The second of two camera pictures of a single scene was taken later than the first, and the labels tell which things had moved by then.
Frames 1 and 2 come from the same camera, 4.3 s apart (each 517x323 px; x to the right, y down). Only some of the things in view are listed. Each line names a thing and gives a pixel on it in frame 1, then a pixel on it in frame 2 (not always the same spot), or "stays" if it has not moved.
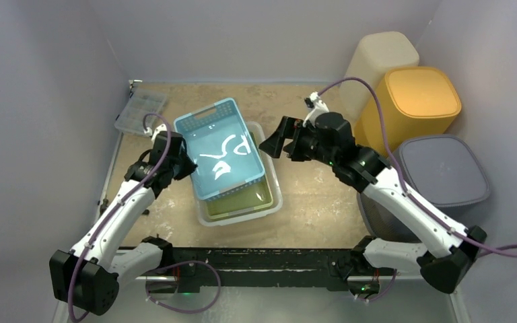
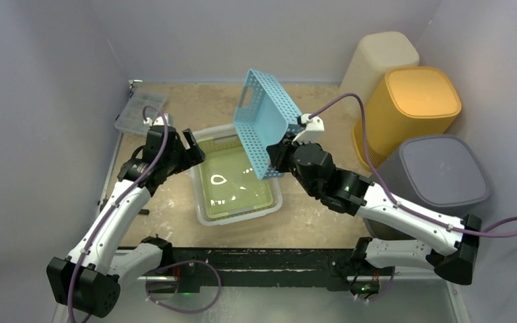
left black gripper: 190,168 stays
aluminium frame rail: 288,277 stays
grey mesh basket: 447,175 stays
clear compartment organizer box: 141,112 stays
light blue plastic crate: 221,144 → 264,117
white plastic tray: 260,134 → 276,210
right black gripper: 293,141 → 283,154
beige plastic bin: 373,54 stays
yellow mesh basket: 417,102 stays
